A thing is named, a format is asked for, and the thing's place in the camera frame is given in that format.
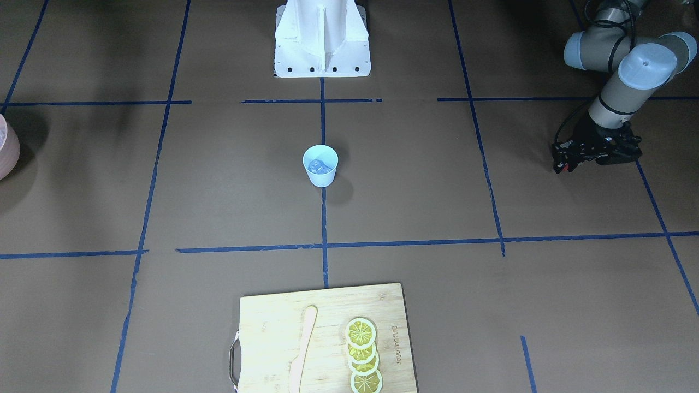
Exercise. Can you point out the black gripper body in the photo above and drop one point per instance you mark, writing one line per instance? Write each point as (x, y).
(594, 134)

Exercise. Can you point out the ice cube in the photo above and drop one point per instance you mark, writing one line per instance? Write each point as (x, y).
(318, 167)

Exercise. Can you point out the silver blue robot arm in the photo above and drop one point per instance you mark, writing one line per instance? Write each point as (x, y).
(637, 67)

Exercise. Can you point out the light blue cup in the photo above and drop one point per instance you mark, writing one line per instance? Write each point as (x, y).
(328, 156)

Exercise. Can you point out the lemon slice two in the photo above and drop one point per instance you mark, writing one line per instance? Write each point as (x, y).
(361, 355)

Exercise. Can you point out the lemon slice three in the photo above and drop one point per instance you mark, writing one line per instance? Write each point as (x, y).
(364, 369)

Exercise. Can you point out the yellow plastic knife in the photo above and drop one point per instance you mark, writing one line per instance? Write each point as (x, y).
(297, 365)

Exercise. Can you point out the wooden cutting board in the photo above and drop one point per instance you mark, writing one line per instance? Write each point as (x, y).
(268, 339)

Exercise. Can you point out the pink bowl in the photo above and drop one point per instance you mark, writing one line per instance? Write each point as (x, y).
(10, 148)

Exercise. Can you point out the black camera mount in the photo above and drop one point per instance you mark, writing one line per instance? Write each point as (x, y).
(564, 161)

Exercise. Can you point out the white pedestal column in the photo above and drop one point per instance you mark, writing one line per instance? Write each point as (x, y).
(321, 39)

